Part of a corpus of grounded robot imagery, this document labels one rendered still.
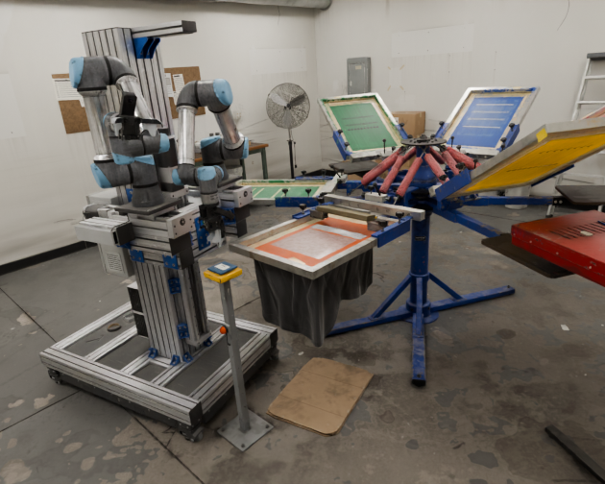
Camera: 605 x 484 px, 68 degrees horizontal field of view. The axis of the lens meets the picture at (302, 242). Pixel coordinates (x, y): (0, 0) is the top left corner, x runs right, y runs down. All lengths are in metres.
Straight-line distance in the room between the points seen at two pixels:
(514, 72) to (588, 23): 0.85
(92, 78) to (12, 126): 3.43
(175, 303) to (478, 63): 5.04
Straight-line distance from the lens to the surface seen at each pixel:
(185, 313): 2.66
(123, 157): 1.86
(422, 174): 3.09
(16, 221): 5.55
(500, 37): 6.41
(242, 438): 2.58
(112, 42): 2.38
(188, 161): 2.08
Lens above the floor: 1.80
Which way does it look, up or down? 21 degrees down
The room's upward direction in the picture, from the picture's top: 4 degrees counter-clockwise
